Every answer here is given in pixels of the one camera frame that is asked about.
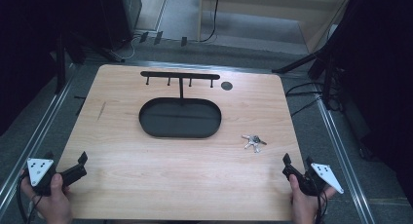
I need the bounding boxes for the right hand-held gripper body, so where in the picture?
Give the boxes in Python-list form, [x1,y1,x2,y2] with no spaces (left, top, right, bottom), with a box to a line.
[282,163,345,198]

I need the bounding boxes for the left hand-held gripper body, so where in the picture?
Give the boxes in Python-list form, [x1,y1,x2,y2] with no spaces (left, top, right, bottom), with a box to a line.
[26,156,89,198]

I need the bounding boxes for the silver bunch of keys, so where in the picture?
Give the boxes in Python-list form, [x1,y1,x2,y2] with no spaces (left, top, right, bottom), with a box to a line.
[241,133,268,154]

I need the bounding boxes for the black key holder with tray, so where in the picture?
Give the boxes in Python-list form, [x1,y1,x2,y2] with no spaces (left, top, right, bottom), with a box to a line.
[138,70,223,139]

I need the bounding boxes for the person's right hand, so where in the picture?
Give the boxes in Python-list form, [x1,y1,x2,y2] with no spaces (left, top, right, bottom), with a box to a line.
[288,173,338,224]

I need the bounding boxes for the person's left hand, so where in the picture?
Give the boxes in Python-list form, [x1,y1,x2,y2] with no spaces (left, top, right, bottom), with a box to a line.
[19,169,74,224]

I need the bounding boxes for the black tripod stand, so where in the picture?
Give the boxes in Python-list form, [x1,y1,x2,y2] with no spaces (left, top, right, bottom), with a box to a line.
[272,45,342,112]

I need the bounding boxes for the black metal stand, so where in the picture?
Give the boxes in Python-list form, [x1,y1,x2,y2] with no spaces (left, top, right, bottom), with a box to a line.
[54,30,68,95]

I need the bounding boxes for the black computer tower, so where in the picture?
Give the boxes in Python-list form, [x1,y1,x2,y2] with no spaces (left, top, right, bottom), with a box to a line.
[96,0,143,52]

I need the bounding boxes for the metal floor rail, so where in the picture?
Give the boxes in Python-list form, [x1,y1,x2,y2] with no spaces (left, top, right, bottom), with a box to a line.
[0,63,79,215]
[314,93,378,224]

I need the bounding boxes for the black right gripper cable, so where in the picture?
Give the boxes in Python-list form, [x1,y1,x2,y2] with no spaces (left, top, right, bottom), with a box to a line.
[313,188,329,224]

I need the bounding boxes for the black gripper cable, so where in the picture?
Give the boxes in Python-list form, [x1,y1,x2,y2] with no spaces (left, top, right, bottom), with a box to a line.
[16,173,44,224]
[313,188,329,224]

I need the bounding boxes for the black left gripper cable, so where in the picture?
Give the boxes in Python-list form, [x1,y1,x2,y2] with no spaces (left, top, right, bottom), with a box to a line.
[16,173,44,224]

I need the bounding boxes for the black floor cables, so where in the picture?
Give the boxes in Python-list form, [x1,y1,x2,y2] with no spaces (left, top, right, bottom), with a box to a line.
[284,81,326,119]

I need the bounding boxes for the white floor cable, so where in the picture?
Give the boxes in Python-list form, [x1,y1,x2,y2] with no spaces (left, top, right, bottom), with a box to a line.
[109,34,142,60]

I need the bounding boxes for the black hanging cable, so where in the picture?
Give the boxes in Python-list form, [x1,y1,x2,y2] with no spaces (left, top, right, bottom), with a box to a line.
[199,0,222,44]

